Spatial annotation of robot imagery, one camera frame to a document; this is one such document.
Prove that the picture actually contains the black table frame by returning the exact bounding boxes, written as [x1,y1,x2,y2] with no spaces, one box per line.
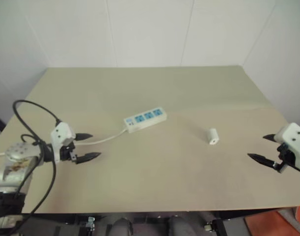
[22,206,283,236]

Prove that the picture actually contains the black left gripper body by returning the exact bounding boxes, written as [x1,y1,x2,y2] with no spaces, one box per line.
[58,141,79,163]

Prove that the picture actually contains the white power strip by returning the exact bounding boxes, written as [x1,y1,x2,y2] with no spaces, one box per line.
[123,106,168,134]

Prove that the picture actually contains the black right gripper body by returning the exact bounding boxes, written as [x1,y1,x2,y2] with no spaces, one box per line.
[273,143,300,177]

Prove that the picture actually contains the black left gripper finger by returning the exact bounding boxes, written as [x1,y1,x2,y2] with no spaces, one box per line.
[75,133,94,142]
[75,152,102,165]

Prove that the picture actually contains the orange floor mat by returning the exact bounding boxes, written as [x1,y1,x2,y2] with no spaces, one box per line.
[243,205,300,236]

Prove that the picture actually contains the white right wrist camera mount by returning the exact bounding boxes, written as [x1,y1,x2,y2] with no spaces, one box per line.
[273,122,300,170]

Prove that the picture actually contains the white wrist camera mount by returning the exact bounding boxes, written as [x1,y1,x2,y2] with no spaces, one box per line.
[273,122,300,170]
[50,121,76,163]

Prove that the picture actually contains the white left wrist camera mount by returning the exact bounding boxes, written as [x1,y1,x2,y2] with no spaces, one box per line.
[50,121,76,163]

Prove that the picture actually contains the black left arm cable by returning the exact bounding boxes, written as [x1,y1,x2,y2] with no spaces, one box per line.
[0,99,62,234]

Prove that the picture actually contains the white plug adapter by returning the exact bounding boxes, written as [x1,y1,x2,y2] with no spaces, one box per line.
[206,127,220,146]

